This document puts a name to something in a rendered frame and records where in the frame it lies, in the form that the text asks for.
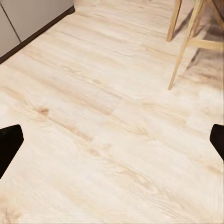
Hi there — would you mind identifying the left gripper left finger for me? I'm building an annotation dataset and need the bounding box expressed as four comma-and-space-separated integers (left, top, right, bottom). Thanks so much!
0, 124, 24, 179

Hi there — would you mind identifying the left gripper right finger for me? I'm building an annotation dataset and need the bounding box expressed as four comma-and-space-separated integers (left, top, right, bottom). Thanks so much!
210, 124, 224, 160

